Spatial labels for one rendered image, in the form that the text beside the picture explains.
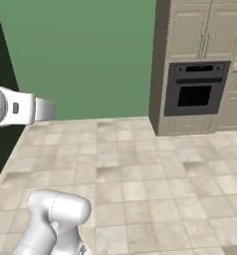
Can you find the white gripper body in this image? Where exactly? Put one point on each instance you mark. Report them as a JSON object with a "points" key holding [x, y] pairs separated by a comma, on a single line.
{"points": [[44, 110]]}

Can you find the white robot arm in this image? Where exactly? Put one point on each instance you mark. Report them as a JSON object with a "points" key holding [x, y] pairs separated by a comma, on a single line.
{"points": [[47, 215]]}

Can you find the beige tall cabinet unit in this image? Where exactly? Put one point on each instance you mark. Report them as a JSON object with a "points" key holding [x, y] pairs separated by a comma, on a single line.
{"points": [[190, 33]]}

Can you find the beige counter cabinet run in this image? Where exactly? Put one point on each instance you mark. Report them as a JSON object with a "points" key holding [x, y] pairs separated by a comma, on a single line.
{"points": [[235, 99]]}

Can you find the black built-in oven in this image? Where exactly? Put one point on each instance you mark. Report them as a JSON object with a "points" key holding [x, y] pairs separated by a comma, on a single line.
{"points": [[194, 89]]}

